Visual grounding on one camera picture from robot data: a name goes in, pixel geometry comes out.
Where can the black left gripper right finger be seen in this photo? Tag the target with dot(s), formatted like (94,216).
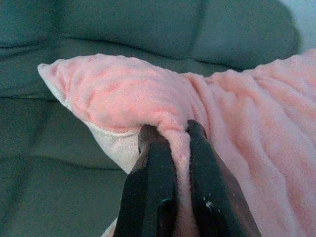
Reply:
(212,187)

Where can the green sofa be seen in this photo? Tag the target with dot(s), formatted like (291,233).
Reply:
(123,29)

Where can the pink plush pillow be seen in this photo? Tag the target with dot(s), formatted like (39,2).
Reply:
(123,93)

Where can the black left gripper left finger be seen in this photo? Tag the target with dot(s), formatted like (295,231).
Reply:
(153,187)

